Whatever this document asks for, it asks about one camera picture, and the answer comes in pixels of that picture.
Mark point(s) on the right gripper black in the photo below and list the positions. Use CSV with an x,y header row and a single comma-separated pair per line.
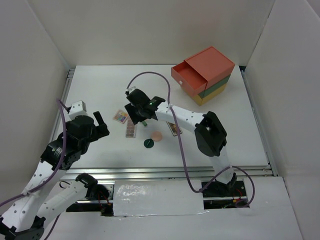
x,y
135,118

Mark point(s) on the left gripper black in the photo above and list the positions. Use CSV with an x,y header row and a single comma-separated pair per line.
x,y
101,130

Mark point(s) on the colourful eyeshadow palette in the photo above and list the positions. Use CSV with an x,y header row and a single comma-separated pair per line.
x,y
120,116

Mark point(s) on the pink brown eyeshadow palette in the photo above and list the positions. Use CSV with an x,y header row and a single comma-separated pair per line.
x,y
131,128

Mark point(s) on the green drawer box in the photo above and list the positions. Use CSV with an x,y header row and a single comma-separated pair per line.
x,y
214,87

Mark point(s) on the orange drawer box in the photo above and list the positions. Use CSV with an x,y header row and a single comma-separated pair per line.
x,y
202,70

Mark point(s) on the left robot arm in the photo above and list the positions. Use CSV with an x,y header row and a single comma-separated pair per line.
x,y
32,211

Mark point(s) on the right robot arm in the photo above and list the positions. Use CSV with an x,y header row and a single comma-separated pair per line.
x,y
210,135

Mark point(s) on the round peach powder puff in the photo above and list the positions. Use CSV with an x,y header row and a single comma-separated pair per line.
x,y
156,136

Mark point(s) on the dark green round compact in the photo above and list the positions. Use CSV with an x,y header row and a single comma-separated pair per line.
x,y
148,143

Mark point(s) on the dark brown eyeshadow palette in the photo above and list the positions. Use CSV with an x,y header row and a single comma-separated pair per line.
x,y
173,129

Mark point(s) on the white foil covered panel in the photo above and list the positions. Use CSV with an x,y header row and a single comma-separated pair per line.
x,y
156,198

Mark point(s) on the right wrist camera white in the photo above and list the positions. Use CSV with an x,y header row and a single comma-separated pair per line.
x,y
129,90

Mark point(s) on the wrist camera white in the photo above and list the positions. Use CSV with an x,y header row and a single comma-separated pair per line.
x,y
129,90
77,109

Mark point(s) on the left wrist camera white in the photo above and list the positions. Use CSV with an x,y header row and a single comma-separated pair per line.
x,y
77,109

